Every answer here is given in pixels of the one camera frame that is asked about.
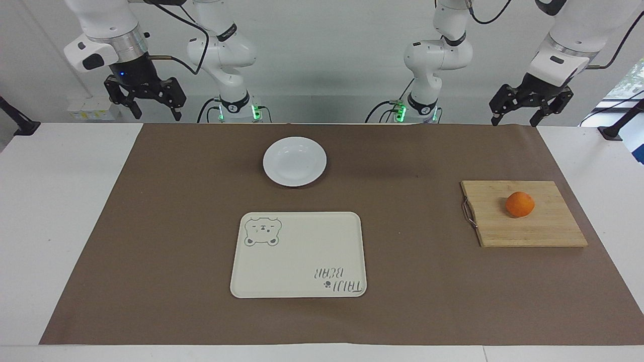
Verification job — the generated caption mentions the white and yellow box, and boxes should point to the white and yellow box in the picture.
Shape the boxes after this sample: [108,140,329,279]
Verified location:
[67,97,122,122]

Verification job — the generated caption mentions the white round plate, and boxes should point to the white round plate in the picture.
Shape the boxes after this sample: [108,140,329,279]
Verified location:
[263,137,328,188]

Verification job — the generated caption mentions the cream tray with bear print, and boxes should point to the cream tray with bear print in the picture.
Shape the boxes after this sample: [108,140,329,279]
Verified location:
[230,211,367,299]

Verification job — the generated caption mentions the black stand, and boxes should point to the black stand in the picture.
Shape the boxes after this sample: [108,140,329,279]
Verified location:
[0,96,41,137]
[598,98,644,141]

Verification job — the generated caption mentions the wooden cutting board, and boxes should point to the wooden cutting board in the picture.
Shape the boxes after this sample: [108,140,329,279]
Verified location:
[460,180,589,248]

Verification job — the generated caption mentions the black cable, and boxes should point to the black cable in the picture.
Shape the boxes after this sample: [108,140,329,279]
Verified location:
[143,0,210,76]
[579,89,644,127]
[196,98,222,124]
[365,100,402,124]
[467,0,513,25]
[586,9,644,70]

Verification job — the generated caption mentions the orange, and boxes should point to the orange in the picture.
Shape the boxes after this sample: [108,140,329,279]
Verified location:
[506,192,535,218]

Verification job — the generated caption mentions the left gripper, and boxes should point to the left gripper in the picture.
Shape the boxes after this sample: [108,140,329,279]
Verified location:
[490,73,575,128]

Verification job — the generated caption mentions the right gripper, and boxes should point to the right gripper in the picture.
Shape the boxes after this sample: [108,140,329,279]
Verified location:
[104,52,187,122]

